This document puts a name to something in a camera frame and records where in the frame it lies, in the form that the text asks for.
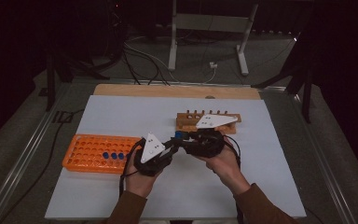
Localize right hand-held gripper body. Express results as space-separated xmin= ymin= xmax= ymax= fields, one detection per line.
xmin=195 ymin=114 xmax=239 ymax=159

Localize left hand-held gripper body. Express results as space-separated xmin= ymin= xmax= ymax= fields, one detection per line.
xmin=133 ymin=133 xmax=173 ymax=177

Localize wooden test tube rack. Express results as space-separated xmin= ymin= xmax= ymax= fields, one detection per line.
xmin=175 ymin=109 xmax=242 ymax=135

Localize orange plastic test tube rack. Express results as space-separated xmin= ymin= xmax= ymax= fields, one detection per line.
xmin=62 ymin=133 xmax=143 ymax=175

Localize person's right hand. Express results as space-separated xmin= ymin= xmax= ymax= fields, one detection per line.
xmin=195 ymin=139 xmax=252 ymax=196

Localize person's left hand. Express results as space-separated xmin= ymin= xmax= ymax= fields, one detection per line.
xmin=125 ymin=154 xmax=164 ymax=199

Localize white table mat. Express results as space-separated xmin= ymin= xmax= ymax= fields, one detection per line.
xmin=44 ymin=94 xmax=307 ymax=220

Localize black tripod stand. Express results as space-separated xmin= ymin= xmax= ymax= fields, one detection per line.
xmin=251 ymin=31 xmax=313 ymax=124
xmin=45 ymin=46 xmax=111 ymax=112

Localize white metal stand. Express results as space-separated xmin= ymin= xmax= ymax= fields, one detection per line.
xmin=167 ymin=0 xmax=259 ymax=77

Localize left hand-held gripper black cable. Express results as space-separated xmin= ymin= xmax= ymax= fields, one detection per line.
xmin=118 ymin=138 xmax=147 ymax=199

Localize hand-held gripper black cable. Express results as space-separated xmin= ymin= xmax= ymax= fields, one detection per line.
xmin=222 ymin=133 xmax=245 ymax=224
xmin=118 ymin=138 xmax=147 ymax=199

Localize right hand-held gripper black cable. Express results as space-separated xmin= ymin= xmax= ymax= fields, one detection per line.
xmin=222 ymin=133 xmax=245 ymax=224

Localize white cable with plug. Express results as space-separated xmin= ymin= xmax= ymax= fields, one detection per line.
xmin=124 ymin=35 xmax=219 ymax=85

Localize black floor cables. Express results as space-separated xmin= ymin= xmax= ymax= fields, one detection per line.
xmin=121 ymin=46 xmax=171 ymax=87

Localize long black floor cable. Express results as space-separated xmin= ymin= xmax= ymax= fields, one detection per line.
xmin=0 ymin=108 xmax=85 ymax=224

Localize metal floor rail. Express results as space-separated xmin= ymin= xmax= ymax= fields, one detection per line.
xmin=291 ymin=92 xmax=358 ymax=224
xmin=0 ymin=83 xmax=72 ymax=224

